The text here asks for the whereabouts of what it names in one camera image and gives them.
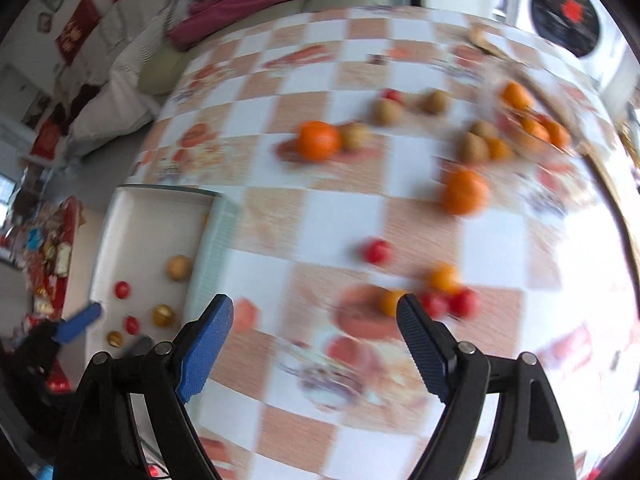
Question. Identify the checked printed tablecloth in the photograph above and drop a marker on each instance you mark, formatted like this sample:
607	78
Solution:
340	210

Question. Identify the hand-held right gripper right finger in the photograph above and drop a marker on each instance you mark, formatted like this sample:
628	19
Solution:
422	345

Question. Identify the cherry tomato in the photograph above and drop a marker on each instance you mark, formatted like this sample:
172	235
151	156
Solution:
131	325
377	251
434	305
122	289
464	303
393	95

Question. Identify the white rectangular tray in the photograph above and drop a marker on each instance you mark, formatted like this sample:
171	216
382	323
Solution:
150	230

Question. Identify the red wall decoration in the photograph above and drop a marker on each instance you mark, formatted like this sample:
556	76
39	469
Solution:
77	27
47	140

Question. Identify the magenta cloth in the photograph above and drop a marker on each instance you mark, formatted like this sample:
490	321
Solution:
240	5

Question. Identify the white washing machine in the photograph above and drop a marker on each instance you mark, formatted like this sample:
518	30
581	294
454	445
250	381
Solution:
570	15

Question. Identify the long wooden board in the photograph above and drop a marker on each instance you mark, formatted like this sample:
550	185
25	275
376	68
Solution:
482	39

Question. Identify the kumquat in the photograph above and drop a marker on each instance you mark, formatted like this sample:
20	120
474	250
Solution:
498	149
391	303
444	278

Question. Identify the longan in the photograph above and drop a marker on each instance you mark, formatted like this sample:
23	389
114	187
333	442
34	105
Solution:
386	111
482	128
163	316
178	267
434	102
115	338
472	150
356	136

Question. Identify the clear glass bowl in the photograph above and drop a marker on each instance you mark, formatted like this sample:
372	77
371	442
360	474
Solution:
495	85

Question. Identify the pile of snack packets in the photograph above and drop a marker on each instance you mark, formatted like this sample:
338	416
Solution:
50	255

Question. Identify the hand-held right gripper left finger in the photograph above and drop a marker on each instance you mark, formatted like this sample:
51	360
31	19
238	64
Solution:
205	350

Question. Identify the white quilted blanket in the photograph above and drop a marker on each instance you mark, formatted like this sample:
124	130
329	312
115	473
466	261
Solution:
120	85

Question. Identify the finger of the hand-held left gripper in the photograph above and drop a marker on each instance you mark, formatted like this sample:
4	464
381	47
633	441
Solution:
140	345
80	321

